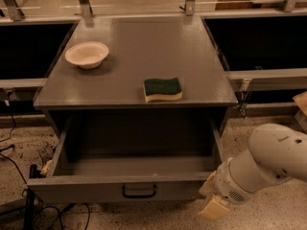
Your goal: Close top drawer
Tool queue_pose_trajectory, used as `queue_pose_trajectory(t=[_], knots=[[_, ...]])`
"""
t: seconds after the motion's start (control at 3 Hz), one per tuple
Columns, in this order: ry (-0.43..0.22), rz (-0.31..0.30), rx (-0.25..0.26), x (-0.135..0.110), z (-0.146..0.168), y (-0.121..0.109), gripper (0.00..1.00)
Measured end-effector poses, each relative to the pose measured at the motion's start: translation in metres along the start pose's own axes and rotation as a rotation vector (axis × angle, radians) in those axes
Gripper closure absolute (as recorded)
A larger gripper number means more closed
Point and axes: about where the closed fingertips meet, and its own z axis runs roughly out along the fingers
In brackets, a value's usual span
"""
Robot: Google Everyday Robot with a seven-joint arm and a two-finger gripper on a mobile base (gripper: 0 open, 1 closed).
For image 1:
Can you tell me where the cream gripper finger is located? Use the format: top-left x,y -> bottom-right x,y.
199,195 -> 229,219

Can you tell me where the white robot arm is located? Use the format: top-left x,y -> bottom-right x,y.
200,124 -> 307,219

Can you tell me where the grey drawer cabinet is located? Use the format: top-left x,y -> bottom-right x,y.
33,15 -> 239,139

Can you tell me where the green yellow sponge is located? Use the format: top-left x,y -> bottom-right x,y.
143,78 -> 182,103

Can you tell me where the black floor stand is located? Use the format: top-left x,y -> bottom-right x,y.
23,164 -> 38,230

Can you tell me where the grey top drawer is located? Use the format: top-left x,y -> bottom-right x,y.
28,110 -> 221,203

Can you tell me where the wire basket with items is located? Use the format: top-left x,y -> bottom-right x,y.
37,142 -> 57,176

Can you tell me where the black floor cable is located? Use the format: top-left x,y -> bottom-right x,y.
0,112 -> 92,230

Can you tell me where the white bowl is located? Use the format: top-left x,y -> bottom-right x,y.
65,41 -> 109,69

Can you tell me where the metal railing frame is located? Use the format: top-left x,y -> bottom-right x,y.
1,0 -> 306,94

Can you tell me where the wooden box in background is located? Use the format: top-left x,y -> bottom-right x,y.
215,0 -> 253,11

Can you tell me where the black top drawer handle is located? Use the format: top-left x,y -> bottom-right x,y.
122,184 -> 157,199

